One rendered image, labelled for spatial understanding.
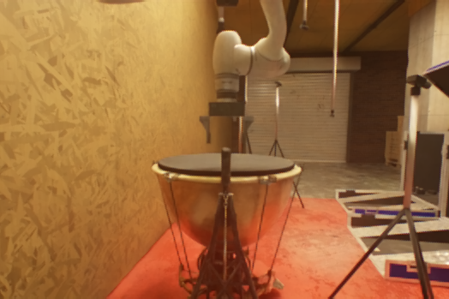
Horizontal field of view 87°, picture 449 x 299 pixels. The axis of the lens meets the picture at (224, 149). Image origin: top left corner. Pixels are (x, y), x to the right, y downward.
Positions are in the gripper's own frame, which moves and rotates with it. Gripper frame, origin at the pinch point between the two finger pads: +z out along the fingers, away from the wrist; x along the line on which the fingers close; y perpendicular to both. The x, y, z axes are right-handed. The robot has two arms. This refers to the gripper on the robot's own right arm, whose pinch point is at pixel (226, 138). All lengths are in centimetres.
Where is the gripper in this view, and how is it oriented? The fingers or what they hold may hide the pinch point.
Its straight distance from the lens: 89.9
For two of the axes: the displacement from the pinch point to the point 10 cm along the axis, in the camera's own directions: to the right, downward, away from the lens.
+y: -0.1, 0.8, -10.0
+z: -0.1, 10.0, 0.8
